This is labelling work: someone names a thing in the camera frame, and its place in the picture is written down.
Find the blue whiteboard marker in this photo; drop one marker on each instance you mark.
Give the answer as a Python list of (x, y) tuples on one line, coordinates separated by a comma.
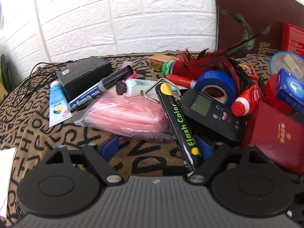
[(101, 87)]

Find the black Flash Color marker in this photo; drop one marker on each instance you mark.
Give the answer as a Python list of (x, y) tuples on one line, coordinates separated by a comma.
[(183, 136)]

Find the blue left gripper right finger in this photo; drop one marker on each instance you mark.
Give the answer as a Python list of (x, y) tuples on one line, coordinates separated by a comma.
[(202, 150)]

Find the pink masks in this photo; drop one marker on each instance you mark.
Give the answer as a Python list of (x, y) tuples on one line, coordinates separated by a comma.
[(136, 117)]

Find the small brown wooden block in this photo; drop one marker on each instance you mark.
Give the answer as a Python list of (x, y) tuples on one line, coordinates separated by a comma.
[(156, 61)]

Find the dark red booklet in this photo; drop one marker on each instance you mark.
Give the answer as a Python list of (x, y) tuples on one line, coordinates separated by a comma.
[(278, 136)]

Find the clear blue zip pouch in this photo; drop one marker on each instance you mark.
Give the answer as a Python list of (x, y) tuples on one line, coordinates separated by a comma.
[(289, 61)]

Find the red glue bottle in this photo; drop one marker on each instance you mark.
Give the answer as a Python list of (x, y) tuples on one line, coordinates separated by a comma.
[(247, 101)]

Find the black cardboard box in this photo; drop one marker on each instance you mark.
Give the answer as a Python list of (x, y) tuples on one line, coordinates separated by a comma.
[(80, 76)]

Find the dark brown wooden board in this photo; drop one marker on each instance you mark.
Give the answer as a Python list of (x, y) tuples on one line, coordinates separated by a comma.
[(261, 13)]

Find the blue small carton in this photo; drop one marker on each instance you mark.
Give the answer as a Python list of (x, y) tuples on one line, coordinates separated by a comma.
[(290, 90)]

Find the red box against board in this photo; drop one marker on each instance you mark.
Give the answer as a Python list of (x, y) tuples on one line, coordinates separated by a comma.
[(293, 39)]

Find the blue tape roll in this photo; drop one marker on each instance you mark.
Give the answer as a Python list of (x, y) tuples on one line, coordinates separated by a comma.
[(217, 85)]

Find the red feather toy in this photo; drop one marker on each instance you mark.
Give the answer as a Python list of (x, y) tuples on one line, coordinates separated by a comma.
[(224, 60)]

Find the blue white cream tube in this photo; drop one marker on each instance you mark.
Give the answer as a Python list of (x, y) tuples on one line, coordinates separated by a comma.
[(58, 106)]

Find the black digital scale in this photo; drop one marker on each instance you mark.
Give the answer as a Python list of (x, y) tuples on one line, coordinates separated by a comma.
[(212, 120)]

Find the white paper sheet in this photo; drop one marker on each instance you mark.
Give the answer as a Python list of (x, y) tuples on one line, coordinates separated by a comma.
[(6, 162)]

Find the white bottle dark cap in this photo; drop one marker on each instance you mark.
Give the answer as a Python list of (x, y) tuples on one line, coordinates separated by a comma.
[(133, 87)]

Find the red marker pen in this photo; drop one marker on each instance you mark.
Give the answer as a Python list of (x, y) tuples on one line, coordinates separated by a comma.
[(181, 81)]

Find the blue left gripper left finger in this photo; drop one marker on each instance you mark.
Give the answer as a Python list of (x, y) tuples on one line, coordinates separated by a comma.
[(109, 148)]

